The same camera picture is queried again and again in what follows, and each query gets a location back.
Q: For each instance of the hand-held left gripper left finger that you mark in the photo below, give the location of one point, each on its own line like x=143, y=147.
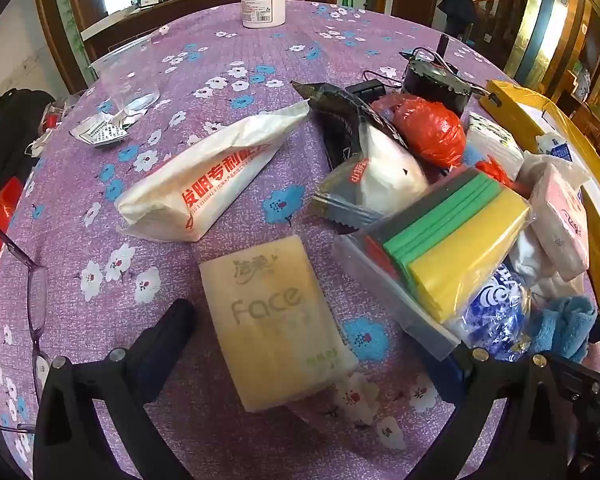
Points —
x=177, y=317

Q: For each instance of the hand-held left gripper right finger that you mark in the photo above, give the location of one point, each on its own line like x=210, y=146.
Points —
x=472, y=380

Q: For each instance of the blue towel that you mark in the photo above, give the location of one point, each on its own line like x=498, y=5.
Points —
x=562, y=327

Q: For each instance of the blue patterned tissue pack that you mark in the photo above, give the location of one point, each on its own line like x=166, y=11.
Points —
x=495, y=310

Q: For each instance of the yellow facial tissue pack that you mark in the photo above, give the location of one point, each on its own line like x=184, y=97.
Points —
x=272, y=320

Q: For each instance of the pink tissue pack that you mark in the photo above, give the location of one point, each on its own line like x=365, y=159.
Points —
x=562, y=220

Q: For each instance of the white tissue pack red print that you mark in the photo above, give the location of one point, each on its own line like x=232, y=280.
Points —
x=195, y=180

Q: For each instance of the green yellow sponge pack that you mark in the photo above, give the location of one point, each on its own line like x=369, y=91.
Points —
x=450, y=240

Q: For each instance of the small red plastic bag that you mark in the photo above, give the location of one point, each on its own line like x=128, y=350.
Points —
x=495, y=170

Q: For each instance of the lemon print tissue pack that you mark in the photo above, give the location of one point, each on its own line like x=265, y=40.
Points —
x=495, y=137

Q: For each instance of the yellow cardboard box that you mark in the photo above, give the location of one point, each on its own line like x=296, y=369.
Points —
x=525, y=105

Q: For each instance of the black packet with white pads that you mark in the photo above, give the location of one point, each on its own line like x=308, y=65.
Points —
x=365, y=150

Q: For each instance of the white plastic bag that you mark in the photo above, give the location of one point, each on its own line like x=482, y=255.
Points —
x=555, y=145

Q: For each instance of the wooden side cabinet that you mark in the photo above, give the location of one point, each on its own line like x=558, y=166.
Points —
x=597, y=130

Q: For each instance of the silver foil blister pack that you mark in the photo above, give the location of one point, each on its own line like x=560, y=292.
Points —
x=100, y=132

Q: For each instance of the black bag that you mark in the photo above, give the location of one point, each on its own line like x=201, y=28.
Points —
x=10, y=145

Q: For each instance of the clear plastic cup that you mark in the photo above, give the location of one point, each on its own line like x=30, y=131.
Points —
x=125, y=80

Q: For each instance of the large red plastic bag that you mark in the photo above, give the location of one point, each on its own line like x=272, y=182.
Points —
x=430, y=127

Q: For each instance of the purple floral tablecloth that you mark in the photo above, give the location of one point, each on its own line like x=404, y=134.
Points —
x=205, y=60

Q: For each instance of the black electric motor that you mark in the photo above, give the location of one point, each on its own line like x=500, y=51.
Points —
x=437, y=82

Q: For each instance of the black power adapter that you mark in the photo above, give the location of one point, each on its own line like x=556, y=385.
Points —
x=365, y=88

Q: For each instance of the gold framed panel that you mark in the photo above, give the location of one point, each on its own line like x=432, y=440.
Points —
x=555, y=20

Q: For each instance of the wooden sideboard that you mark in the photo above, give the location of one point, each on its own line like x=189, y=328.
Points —
x=195, y=7

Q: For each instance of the wooden stair railing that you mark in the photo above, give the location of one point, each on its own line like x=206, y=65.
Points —
x=500, y=15

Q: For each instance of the white plastic jar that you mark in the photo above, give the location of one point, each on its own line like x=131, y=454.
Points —
x=262, y=2

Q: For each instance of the purple frame eyeglasses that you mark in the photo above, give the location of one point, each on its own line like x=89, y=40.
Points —
x=37, y=300

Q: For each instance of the dark jacket on post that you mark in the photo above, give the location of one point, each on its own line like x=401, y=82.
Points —
x=455, y=10

